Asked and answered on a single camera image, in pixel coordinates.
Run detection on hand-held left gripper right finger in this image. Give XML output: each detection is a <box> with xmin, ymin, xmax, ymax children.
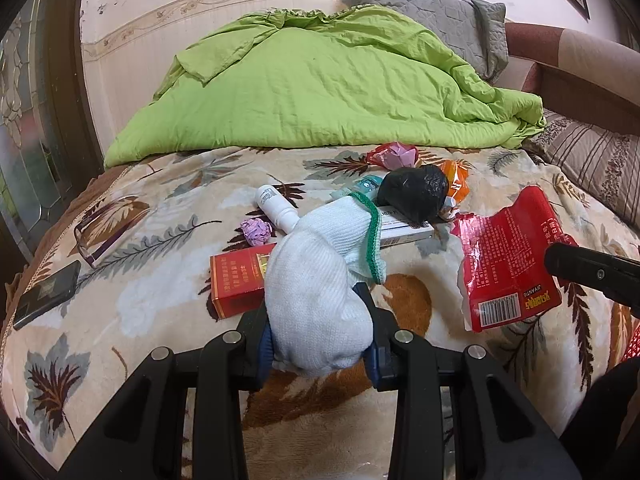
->
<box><xmin>352</xmin><ymin>282</ymin><xmax>583</xmax><ymax>480</ymax></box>

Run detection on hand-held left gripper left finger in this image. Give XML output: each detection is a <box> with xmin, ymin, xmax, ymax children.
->
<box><xmin>57</xmin><ymin>305</ymin><xmax>273</xmax><ymax>480</ymax></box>

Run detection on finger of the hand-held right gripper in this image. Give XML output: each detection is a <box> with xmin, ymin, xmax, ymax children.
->
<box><xmin>544</xmin><ymin>242</ymin><xmax>640</xmax><ymax>318</ymax></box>

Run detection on red snack bag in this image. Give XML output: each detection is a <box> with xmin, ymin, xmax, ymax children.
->
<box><xmin>451</xmin><ymin>186</ymin><xmax>563</xmax><ymax>333</ymax></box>

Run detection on white knit glove green cuff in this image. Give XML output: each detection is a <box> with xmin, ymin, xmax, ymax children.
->
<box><xmin>264</xmin><ymin>194</ymin><xmax>388</xmax><ymax>378</ymax></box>

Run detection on white plastic bottle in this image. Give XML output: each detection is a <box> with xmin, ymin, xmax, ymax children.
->
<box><xmin>256</xmin><ymin>185</ymin><xmax>301</xmax><ymax>235</ymax></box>

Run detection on red cardboard box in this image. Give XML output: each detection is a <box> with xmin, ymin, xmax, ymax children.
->
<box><xmin>209</xmin><ymin>249</ymin><xmax>278</xmax><ymax>321</ymax></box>

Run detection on red plastic bag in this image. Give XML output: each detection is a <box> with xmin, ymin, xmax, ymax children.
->
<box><xmin>620</xmin><ymin>322</ymin><xmax>640</xmax><ymax>366</ymax></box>

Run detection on striped brown pillow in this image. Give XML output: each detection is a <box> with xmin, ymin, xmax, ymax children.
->
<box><xmin>522</xmin><ymin>107</ymin><xmax>640</xmax><ymax>231</ymax></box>

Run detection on purple crumpled paper ball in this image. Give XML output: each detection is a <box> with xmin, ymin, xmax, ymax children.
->
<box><xmin>241</xmin><ymin>217</ymin><xmax>273</xmax><ymax>247</ymax></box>

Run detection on long white cardboard box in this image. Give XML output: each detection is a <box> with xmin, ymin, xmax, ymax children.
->
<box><xmin>375</xmin><ymin>205</ymin><xmax>435</xmax><ymax>250</ymax></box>

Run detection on leaf print blanket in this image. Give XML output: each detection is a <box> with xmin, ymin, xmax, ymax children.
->
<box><xmin>0</xmin><ymin>142</ymin><xmax>640</xmax><ymax>480</ymax></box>

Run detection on person's dark pants leg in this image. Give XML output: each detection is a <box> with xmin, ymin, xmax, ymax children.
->
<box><xmin>560</xmin><ymin>370</ymin><xmax>640</xmax><ymax>480</ymax></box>

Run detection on orange wrapper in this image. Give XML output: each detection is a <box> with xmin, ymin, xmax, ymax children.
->
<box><xmin>440</xmin><ymin>159</ymin><xmax>472</xmax><ymax>201</ymax></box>

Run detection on black plastic bag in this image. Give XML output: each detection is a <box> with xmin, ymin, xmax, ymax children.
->
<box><xmin>377</xmin><ymin>164</ymin><xmax>450</xmax><ymax>223</ymax></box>

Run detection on teal tissue packet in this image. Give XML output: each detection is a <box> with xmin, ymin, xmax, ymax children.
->
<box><xmin>336</xmin><ymin>175</ymin><xmax>386</xmax><ymax>201</ymax></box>

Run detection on red and pink wrapper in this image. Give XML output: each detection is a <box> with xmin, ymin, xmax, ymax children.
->
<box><xmin>367</xmin><ymin>142</ymin><xmax>418</xmax><ymax>170</ymax></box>

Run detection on brown bed headboard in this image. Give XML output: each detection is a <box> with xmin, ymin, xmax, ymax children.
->
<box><xmin>505</xmin><ymin>22</ymin><xmax>640</xmax><ymax>131</ymax></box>

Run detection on black phone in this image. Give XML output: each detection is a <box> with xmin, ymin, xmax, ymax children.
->
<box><xmin>12</xmin><ymin>260</ymin><xmax>82</xmax><ymax>331</ymax></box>

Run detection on green duvet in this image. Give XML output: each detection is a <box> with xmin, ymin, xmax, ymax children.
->
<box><xmin>104</xmin><ymin>4</ymin><xmax>547</xmax><ymax>167</ymax></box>

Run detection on grey quilted pillow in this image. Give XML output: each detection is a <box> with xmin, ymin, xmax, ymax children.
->
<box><xmin>345</xmin><ymin>0</ymin><xmax>508</xmax><ymax>81</ymax></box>

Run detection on patterned glass door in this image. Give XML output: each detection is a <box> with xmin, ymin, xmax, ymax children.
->
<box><xmin>0</xmin><ymin>0</ymin><xmax>106</xmax><ymax>261</ymax></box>

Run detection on purple frame eyeglasses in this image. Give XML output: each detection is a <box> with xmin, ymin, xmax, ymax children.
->
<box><xmin>74</xmin><ymin>195</ymin><xmax>151</xmax><ymax>270</ymax></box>

